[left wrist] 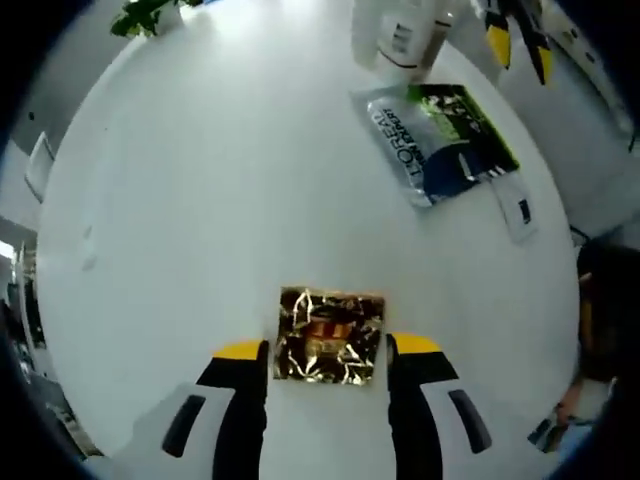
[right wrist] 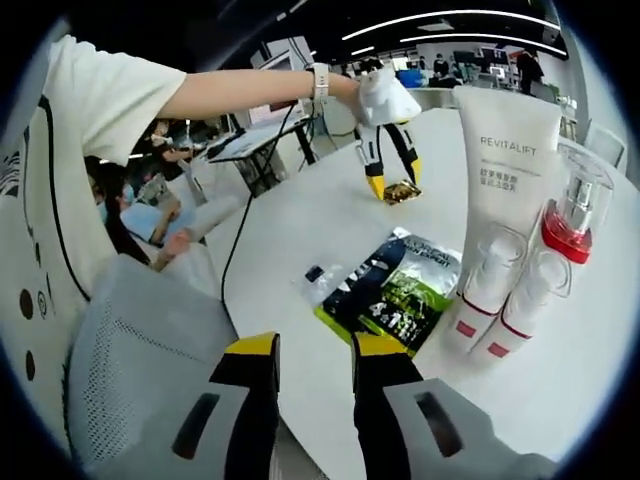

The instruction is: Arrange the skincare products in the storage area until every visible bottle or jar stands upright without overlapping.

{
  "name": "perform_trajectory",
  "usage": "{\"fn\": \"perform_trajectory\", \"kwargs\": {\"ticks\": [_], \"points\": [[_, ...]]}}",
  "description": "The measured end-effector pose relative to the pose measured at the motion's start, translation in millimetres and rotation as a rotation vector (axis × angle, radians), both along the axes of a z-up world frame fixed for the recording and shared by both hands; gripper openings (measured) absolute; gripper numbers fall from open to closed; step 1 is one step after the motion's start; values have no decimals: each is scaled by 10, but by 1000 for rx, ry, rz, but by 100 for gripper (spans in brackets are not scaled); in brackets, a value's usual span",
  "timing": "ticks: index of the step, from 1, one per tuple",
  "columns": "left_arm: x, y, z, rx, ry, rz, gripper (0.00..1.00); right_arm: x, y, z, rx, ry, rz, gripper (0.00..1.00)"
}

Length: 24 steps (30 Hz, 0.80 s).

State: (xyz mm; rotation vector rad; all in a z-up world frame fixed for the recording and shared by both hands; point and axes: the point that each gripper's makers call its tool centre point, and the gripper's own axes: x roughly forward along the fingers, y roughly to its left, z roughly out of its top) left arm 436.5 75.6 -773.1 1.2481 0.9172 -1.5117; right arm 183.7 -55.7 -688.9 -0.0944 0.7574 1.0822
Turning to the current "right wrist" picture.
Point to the large red-collared skincare bottle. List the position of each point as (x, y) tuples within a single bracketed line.
[(570, 235)]

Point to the white wristwatch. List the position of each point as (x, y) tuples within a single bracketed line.
[(319, 82)]

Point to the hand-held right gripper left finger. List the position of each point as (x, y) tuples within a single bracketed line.
[(255, 415)]

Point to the white chair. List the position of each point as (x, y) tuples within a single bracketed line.
[(605, 145)]

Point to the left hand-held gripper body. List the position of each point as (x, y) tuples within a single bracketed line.
[(387, 100)]

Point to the blue box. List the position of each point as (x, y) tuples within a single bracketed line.
[(412, 78)]

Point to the person's left hand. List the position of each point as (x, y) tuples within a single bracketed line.
[(345, 92)]

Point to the white skincare tube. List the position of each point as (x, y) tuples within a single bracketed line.
[(510, 175)]

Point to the small red-label skincare bottle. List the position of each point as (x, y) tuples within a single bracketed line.
[(520, 320)]

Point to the green black skincare sachet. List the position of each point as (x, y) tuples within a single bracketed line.
[(395, 295)]

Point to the black laptop stand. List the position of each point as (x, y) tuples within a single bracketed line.
[(265, 150)]

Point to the gold skincare sachet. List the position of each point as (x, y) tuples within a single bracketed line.
[(402, 192)]

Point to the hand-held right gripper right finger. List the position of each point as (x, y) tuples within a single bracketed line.
[(380, 415)]

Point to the clear plastic skincare packet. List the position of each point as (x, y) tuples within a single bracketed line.
[(320, 285)]

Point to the small white translucent box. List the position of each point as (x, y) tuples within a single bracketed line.
[(475, 315)]

